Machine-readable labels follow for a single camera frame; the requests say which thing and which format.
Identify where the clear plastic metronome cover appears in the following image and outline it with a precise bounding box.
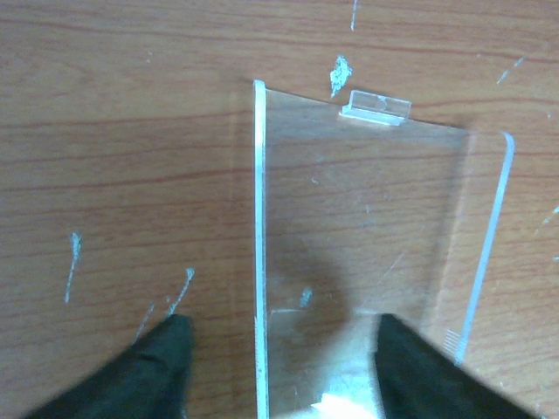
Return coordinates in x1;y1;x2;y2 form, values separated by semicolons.
253;80;515;418

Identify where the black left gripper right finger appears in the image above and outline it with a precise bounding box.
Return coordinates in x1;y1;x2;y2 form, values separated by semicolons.
374;313;536;419

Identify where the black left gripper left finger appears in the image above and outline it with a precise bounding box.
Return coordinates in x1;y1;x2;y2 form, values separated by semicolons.
25;314;194;418

